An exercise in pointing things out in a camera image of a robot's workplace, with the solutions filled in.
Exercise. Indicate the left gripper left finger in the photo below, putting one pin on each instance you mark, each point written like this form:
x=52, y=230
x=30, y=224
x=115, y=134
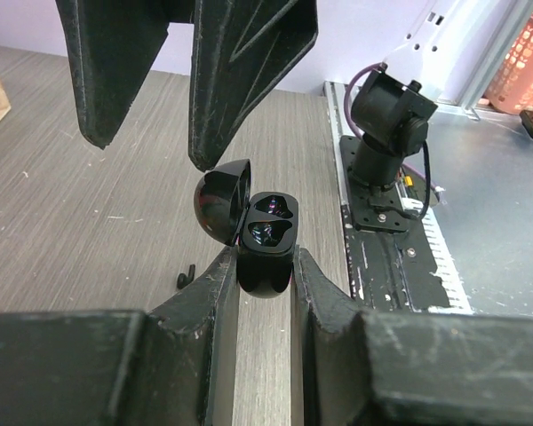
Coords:
x=174, y=365

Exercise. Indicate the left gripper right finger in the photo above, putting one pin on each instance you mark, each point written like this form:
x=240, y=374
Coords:
x=356, y=366

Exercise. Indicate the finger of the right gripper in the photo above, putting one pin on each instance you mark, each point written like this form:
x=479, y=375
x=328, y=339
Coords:
x=241, y=51
x=111, y=45

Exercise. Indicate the black earbud case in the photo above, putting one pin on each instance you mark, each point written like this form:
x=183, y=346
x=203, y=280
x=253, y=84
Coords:
x=263, y=226

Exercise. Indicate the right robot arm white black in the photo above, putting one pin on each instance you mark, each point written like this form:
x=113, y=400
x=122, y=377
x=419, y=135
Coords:
x=398, y=93

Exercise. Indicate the black earbud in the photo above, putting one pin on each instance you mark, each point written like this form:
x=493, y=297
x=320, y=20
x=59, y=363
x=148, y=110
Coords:
x=185, y=279

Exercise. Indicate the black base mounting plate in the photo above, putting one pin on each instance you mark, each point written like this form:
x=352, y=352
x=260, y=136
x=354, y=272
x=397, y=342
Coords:
x=390, y=264

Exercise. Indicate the pink plastic basket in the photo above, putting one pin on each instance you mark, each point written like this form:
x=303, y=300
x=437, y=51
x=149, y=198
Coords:
x=511, y=89

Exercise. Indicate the grey slotted cable duct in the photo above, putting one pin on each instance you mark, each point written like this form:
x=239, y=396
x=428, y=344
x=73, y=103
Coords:
x=446, y=270

